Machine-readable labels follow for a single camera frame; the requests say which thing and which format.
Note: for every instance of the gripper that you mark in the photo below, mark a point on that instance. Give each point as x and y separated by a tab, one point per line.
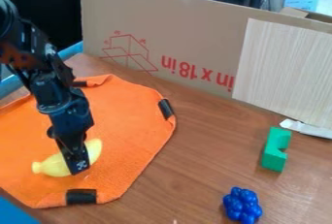
65	111

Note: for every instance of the yellow toy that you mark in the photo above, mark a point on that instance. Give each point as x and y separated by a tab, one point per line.
54	166

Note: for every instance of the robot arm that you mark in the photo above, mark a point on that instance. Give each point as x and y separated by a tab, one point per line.
30	50

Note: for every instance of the orange cloth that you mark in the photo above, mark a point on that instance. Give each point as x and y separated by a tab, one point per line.
125	121

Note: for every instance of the cardboard box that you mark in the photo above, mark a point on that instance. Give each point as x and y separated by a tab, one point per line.
173	30

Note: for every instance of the blue toy grapes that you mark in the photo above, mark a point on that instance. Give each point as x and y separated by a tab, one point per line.
243	205

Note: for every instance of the green block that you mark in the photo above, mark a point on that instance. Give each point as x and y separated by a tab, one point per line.
273	156

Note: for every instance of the light wooden board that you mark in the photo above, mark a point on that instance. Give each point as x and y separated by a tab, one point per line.
285	72

